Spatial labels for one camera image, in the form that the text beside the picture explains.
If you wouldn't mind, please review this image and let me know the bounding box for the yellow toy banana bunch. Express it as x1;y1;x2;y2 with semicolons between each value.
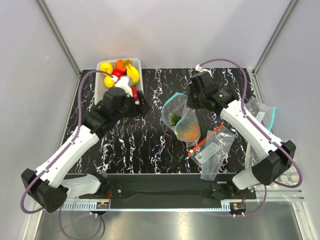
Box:
123;63;140;86

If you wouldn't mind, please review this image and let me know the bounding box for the aluminium frame post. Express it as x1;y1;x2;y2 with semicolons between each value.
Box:
252;0;301;76
35;0;82;77

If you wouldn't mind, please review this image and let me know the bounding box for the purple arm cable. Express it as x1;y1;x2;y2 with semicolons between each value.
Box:
197;58;305;188
19;69;116;214

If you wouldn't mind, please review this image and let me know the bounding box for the right aluminium frame post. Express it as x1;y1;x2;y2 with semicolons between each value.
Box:
252;0;301;76

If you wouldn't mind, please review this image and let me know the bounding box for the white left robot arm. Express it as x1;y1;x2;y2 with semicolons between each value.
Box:
21;86;150;213

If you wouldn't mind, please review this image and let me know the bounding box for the white plastic fruit basket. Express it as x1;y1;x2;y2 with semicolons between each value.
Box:
94;57;145;105

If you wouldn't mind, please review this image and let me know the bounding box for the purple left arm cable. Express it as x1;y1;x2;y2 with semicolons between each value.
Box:
19;69;116;214

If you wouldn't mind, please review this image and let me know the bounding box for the teal zipper clear bag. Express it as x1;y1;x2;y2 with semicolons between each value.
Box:
161;92;201;147

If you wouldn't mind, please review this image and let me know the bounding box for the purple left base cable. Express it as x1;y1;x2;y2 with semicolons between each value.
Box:
57;203;106;238

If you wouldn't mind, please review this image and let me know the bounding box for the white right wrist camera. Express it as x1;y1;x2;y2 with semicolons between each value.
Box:
195;64;213;77

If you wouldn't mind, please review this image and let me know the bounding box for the red zipper clear bag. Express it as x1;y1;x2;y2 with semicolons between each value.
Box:
188;124;236;181

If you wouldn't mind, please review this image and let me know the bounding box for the orange toy tangerine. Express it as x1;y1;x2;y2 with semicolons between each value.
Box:
115;59;131;73

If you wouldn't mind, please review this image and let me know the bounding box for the toy pineapple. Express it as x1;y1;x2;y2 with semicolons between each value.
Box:
169;113;201;142

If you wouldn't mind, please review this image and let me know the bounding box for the aluminium front rail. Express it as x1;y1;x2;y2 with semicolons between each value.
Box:
45;183;303;203

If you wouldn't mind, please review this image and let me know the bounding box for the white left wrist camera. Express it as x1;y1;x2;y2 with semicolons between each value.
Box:
110;75;133;97

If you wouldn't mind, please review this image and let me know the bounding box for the toy dragon fruit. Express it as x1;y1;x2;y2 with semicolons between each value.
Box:
131;86;140;105

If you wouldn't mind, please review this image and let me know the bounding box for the white slotted cable duct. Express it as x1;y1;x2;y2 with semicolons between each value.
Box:
61;200;231;212

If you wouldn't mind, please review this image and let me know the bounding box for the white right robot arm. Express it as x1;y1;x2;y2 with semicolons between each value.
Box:
186;71;296;199

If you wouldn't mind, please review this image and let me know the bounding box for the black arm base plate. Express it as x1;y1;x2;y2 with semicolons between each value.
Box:
79;173;257;208

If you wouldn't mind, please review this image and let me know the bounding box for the red toy apple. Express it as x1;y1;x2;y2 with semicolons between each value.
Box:
112;69;126;78

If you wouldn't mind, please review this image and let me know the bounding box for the black marble pattern mat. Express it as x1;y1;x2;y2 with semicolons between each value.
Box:
68;68;247;175

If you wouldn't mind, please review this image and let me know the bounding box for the left aluminium frame post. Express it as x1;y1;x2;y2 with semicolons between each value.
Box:
35;0;82;77

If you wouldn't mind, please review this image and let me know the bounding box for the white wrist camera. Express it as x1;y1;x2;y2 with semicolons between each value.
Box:
110;75;133;97
195;64;213;77

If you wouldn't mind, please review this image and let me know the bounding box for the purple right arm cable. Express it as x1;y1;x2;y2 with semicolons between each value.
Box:
197;58;305;188

